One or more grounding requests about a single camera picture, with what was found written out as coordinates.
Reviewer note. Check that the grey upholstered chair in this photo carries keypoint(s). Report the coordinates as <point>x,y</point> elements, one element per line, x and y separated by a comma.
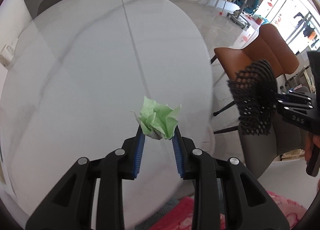
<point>260,150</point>

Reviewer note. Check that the teal office chair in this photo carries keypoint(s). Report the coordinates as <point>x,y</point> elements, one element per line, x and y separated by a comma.
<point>246,6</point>

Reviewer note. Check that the orange leather chair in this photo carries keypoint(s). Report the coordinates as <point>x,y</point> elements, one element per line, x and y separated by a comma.
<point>269,45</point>

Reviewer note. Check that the black foam net sleeve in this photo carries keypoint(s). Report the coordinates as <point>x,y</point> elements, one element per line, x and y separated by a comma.
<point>254,91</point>

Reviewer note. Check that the green paper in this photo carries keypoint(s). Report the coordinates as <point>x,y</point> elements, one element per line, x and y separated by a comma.
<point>157,121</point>

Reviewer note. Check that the white stool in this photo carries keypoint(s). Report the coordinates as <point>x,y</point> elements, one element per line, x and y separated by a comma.
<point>217,3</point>

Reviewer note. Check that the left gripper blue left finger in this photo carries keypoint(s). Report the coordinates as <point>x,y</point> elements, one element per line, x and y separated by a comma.
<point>137,151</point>

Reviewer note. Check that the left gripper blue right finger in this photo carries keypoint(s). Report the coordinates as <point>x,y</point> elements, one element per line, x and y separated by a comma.
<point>177,144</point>

